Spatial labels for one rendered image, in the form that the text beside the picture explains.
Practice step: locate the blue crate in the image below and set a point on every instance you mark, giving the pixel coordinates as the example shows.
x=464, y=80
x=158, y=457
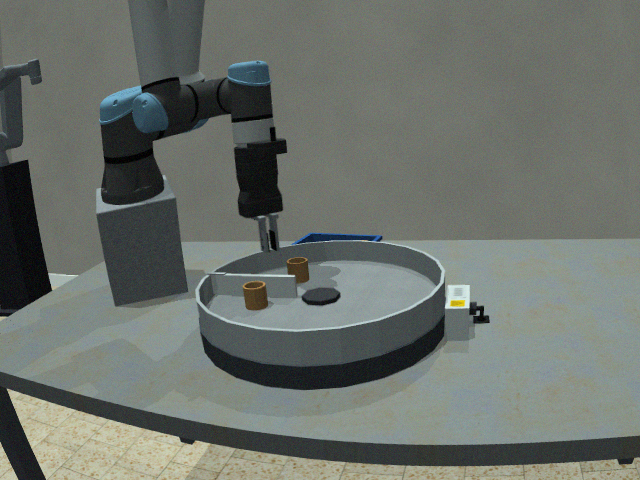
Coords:
x=318, y=237

